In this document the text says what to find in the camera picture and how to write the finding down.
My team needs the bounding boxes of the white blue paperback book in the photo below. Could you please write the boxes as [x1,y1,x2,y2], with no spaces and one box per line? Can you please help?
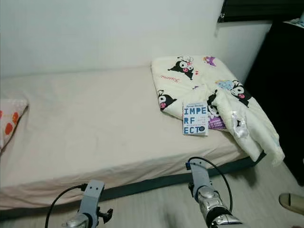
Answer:
[182,101,209,137]

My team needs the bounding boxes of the pink patterned pillow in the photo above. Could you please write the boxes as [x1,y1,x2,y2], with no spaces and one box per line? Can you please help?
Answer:
[0,98,29,150]

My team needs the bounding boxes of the clear plastic packet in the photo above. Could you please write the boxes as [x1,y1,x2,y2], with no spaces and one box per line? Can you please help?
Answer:
[230,110,250,139]

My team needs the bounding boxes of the beige mattress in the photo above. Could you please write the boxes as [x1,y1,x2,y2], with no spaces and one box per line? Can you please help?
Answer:
[0,66,264,210]

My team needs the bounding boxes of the beige slipper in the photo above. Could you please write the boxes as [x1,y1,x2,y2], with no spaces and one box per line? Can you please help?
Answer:
[279,192,304,216]

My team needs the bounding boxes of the cream cartoon print blanket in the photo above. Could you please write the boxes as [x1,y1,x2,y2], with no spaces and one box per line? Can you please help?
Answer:
[151,56,285,167]

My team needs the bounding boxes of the black cabinet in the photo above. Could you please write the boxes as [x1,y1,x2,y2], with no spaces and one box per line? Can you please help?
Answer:
[242,19,304,167]

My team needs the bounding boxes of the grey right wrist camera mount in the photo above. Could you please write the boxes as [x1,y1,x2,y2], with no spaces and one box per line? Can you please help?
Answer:
[188,160,212,193]

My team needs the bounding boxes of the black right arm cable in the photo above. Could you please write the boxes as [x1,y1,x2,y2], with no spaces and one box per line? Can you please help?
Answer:
[184,157,233,212]

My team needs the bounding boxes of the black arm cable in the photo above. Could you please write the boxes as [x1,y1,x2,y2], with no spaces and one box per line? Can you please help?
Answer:
[45,184,87,228]
[184,157,233,212]

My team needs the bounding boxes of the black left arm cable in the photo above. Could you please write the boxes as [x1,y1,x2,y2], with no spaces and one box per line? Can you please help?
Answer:
[45,184,87,228]

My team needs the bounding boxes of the dark window frame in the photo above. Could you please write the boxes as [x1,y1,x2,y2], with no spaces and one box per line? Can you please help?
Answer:
[217,0,304,23]

